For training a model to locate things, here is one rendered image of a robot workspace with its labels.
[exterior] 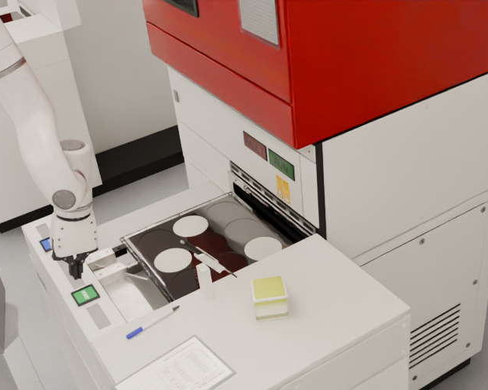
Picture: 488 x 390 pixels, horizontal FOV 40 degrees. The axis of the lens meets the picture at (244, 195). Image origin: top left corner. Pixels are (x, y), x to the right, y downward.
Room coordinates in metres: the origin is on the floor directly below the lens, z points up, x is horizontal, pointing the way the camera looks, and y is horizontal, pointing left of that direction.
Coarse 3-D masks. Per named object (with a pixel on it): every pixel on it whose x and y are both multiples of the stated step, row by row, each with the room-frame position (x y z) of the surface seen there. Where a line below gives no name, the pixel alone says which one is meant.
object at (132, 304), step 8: (112, 264) 1.46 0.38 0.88; (120, 280) 1.38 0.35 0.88; (128, 280) 1.38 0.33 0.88; (104, 288) 1.36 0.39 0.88; (112, 288) 1.36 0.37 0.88; (120, 288) 1.35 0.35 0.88; (128, 288) 1.35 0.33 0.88; (136, 288) 1.34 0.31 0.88; (112, 296) 1.32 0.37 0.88; (120, 296) 1.32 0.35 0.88; (128, 296) 1.32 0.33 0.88; (136, 296) 1.31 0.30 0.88; (120, 304) 1.29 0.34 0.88; (128, 304) 1.29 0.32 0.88; (136, 304) 1.28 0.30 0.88; (144, 304) 1.28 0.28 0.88; (128, 312) 1.26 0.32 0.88; (136, 312) 1.25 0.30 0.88; (144, 312) 1.25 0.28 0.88; (128, 320) 1.23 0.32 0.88
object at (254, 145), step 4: (244, 136) 1.67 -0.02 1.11; (248, 136) 1.65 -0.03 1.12; (244, 140) 1.67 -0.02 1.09; (248, 140) 1.65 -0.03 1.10; (252, 140) 1.63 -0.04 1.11; (248, 144) 1.65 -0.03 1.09; (252, 144) 1.63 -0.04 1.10; (256, 144) 1.61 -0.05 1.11; (252, 148) 1.63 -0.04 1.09; (256, 148) 1.61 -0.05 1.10; (260, 148) 1.59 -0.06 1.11; (264, 148) 1.57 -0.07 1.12; (256, 152) 1.61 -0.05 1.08; (260, 152) 1.59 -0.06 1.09; (264, 152) 1.57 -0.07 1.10; (264, 156) 1.58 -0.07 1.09
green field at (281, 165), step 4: (272, 152) 1.54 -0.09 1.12; (272, 156) 1.54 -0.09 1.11; (276, 156) 1.52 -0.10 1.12; (272, 160) 1.54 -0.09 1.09; (276, 160) 1.52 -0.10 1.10; (280, 160) 1.50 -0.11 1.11; (272, 164) 1.54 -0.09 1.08; (276, 164) 1.53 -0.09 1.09; (280, 164) 1.50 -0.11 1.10; (284, 164) 1.49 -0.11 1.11; (288, 164) 1.47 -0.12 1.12; (280, 168) 1.51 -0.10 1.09; (284, 168) 1.49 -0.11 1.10; (288, 168) 1.47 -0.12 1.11; (292, 168) 1.46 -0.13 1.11; (284, 172) 1.49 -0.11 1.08; (288, 172) 1.47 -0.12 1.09; (292, 172) 1.46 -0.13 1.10; (292, 176) 1.46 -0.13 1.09
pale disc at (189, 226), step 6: (192, 216) 1.61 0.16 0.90; (198, 216) 1.60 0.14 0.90; (180, 222) 1.58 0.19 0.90; (186, 222) 1.58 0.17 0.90; (192, 222) 1.58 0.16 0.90; (198, 222) 1.57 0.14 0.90; (204, 222) 1.57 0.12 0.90; (174, 228) 1.56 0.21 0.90; (180, 228) 1.55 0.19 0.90; (186, 228) 1.55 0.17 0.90; (192, 228) 1.55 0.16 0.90; (198, 228) 1.54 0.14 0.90; (204, 228) 1.54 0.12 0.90; (180, 234) 1.53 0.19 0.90; (186, 234) 1.52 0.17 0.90; (192, 234) 1.52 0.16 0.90
